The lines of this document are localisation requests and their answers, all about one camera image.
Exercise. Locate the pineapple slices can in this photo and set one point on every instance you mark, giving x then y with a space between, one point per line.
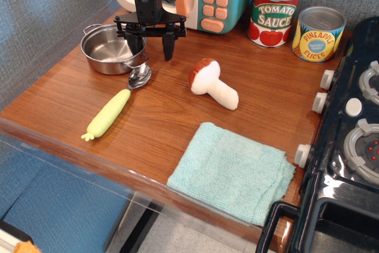
318 33

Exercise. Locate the plush toy mushroom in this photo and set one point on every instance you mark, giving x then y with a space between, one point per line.
204 78

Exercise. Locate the tomato sauce can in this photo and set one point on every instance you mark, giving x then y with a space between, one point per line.
271 21

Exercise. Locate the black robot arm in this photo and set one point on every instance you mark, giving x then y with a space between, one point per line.
151 20

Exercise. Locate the orange object at corner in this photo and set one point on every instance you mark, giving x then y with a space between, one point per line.
26 247

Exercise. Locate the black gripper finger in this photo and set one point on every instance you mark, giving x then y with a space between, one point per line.
135 43
168 46

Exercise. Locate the black toy stove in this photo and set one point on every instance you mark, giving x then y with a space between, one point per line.
338 210

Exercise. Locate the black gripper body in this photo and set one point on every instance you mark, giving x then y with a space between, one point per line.
150 20

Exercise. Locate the small metal pot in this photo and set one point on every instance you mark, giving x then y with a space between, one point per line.
109 54

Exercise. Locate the spoon with green handle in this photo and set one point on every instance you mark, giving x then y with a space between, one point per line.
138 77

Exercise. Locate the light blue cloth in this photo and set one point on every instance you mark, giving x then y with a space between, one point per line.
231 174

